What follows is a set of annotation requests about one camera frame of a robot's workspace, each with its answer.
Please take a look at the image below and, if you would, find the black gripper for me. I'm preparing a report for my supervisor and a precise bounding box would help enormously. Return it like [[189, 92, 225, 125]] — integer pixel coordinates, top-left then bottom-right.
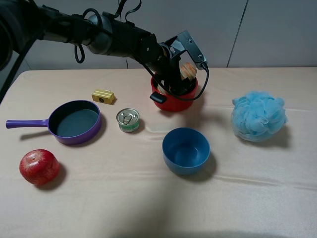
[[145, 44, 188, 96]]

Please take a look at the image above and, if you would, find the striped bread loaf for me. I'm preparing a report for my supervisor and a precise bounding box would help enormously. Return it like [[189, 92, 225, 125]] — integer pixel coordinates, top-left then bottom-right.
[[161, 62, 197, 92]]

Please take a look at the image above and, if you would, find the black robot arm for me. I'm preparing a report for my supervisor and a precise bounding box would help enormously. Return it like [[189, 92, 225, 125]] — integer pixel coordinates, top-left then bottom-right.
[[0, 0, 191, 97]]

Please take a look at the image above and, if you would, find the small tin can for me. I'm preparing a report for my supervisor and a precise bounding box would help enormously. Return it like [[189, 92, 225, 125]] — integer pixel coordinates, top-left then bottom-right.
[[116, 108, 140, 133]]

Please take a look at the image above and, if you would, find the blue plastic bowl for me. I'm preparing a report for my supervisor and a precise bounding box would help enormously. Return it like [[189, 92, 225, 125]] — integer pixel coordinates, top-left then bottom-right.
[[162, 127, 211, 175]]

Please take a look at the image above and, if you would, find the yellow wooden block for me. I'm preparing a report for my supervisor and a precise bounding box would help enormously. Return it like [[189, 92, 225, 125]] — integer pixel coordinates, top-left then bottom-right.
[[92, 89, 116, 105]]

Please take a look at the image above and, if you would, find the blue mesh bath sponge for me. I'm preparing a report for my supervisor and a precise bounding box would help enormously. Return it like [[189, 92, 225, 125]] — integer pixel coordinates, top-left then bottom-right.
[[231, 91, 287, 142]]

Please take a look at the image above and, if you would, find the purple frying pan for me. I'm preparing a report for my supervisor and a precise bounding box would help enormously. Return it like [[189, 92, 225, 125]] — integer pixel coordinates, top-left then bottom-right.
[[5, 100, 102, 145]]

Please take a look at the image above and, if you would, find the red apple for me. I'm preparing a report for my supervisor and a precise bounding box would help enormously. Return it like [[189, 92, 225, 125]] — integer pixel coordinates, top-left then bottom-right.
[[19, 149, 60, 186]]

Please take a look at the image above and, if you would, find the red pot with black handles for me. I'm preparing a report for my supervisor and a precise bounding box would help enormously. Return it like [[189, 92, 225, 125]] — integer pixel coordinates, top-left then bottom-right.
[[150, 77, 198, 112]]

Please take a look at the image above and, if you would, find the black camera cable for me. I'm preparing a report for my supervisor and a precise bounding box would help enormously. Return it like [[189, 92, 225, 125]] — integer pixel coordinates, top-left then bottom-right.
[[141, 62, 210, 101]]

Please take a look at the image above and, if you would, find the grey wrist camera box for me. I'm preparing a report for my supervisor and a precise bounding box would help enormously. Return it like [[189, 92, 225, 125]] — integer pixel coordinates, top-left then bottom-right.
[[164, 30, 208, 70]]

